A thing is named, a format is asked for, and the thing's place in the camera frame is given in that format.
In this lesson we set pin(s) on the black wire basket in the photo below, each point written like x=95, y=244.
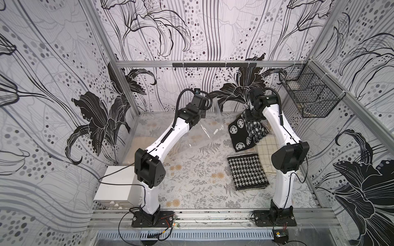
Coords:
x=309, y=89

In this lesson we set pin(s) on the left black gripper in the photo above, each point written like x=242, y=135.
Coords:
x=202, y=111

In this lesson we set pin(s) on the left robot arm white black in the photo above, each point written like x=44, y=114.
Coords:
x=148, y=163

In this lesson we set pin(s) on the cream checked scarf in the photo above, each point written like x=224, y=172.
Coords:
x=265, y=148

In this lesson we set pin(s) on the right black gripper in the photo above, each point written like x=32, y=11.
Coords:
x=250, y=114

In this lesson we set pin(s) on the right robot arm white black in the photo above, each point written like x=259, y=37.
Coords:
x=291, y=153

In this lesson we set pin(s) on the black patterned cloth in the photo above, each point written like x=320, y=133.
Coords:
x=246, y=134

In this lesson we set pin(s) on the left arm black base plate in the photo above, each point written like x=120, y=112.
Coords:
x=161, y=219

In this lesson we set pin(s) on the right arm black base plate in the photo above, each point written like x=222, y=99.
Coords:
x=266, y=218

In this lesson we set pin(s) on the clear plastic vacuum bag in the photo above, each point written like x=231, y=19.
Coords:
x=210, y=128

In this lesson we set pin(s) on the white box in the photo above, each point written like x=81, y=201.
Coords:
x=119, y=188

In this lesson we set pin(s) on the black wall bar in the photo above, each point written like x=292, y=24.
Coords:
x=214, y=65

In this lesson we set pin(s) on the small green circuit board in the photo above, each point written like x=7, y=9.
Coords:
x=280, y=237

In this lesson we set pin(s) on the black white houndstooth scarf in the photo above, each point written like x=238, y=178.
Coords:
x=247, y=172

